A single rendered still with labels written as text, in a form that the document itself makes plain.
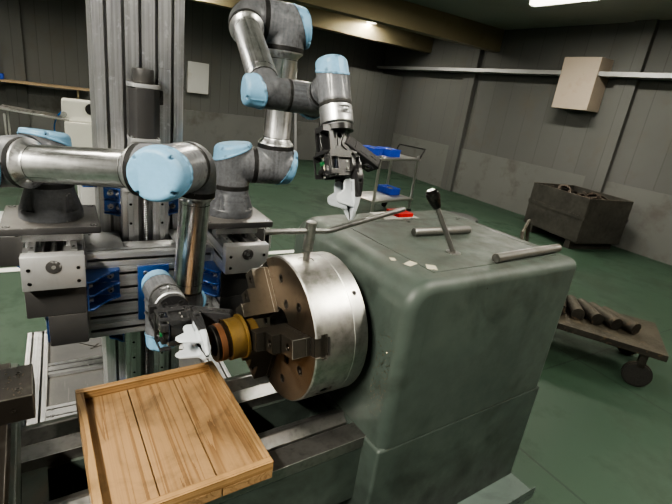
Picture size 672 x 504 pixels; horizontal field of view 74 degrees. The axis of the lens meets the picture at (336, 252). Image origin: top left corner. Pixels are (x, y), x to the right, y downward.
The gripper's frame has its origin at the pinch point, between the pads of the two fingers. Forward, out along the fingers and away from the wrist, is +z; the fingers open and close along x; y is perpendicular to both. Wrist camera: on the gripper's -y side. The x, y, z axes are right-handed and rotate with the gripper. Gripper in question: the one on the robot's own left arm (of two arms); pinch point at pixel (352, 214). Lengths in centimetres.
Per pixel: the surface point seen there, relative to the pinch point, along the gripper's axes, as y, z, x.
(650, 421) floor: -234, 126, -41
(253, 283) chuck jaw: 22.1, 13.4, -8.5
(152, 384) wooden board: 41, 35, -29
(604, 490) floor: -151, 131, -29
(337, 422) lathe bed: 5.4, 47.9, -6.3
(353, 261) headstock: 1.7, 10.7, 1.0
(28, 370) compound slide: 64, 25, -18
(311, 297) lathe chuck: 17.3, 16.5, 7.9
